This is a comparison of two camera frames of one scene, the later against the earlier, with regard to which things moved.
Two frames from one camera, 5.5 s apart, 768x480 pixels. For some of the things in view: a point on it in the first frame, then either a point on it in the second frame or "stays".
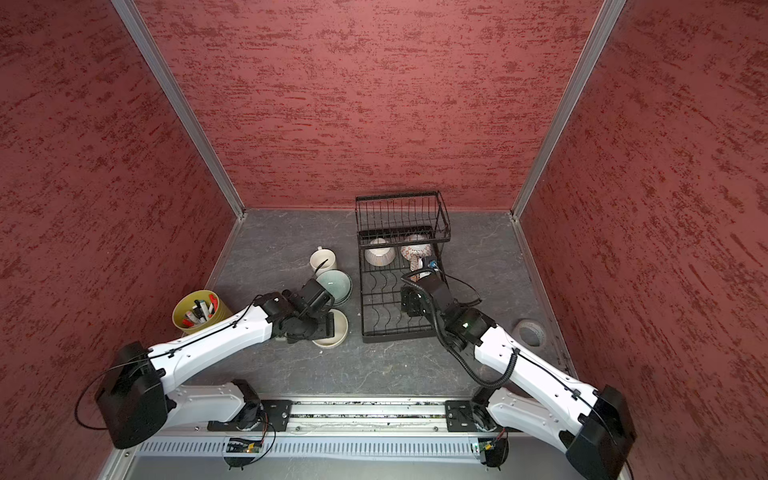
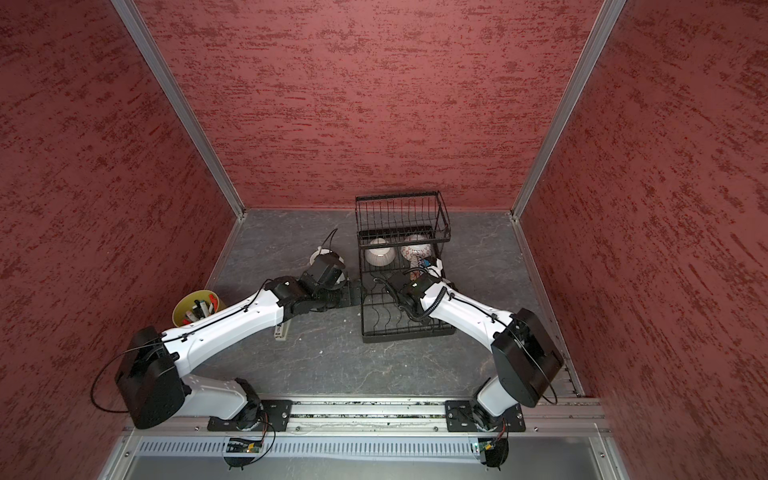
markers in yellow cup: x=200 y=312 stays
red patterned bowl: x=418 y=250 stays
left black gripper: x=325 y=329 -> x=346 y=299
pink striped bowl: x=381 y=256 stays
